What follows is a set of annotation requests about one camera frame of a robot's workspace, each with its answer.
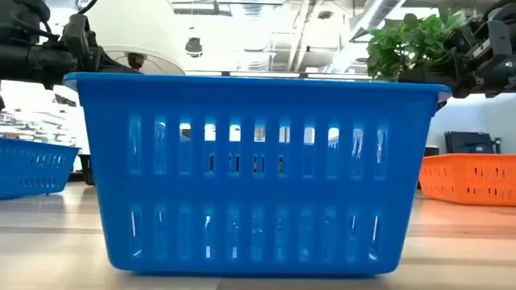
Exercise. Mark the black stacked equipment cases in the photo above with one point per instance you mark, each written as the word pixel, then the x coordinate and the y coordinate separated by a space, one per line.
pixel 469 143

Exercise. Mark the black ceiling spotlight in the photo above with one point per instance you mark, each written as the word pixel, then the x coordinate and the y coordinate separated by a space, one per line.
pixel 194 47

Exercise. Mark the blue plastic slotted basket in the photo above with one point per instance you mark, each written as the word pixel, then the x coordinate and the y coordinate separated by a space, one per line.
pixel 32 169
pixel 258 193

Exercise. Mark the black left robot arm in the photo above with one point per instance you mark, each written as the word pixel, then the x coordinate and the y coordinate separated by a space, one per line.
pixel 24 10

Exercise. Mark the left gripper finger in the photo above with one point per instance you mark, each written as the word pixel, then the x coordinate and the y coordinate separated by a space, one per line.
pixel 82 44

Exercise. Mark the white shade silver table lamp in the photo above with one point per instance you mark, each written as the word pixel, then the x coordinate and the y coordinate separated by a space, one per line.
pixel 141 24

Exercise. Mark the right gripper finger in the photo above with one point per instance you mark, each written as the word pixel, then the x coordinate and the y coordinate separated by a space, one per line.
pixel 435 74

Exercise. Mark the orange plastic slotted basket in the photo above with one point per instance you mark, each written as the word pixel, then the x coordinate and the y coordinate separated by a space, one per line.
pixel 467 181

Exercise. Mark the green leafy potted plant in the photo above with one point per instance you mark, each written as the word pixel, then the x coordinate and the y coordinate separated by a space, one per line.
pixel 403 44

